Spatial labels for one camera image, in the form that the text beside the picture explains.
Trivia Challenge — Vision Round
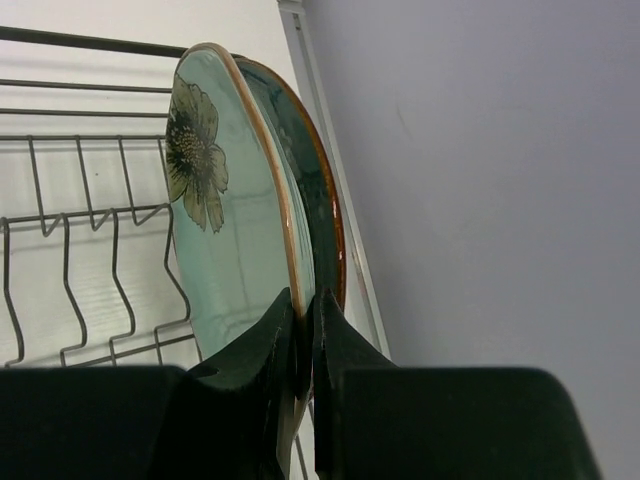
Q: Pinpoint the light aqua flower plate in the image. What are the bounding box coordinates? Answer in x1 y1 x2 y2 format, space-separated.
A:
165 43 290 357

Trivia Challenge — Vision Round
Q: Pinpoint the black wire dish rack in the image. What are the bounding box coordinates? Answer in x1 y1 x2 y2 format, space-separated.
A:
1 27 209 373

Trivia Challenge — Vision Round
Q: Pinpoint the dark teal blossom plate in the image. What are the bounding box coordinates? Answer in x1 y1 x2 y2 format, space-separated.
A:
234 54 348 401

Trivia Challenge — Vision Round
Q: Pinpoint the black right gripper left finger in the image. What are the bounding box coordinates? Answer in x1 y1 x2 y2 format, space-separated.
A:
1 290 295 479

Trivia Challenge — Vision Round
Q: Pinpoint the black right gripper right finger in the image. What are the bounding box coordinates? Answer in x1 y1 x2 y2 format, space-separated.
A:
312 290 601 479

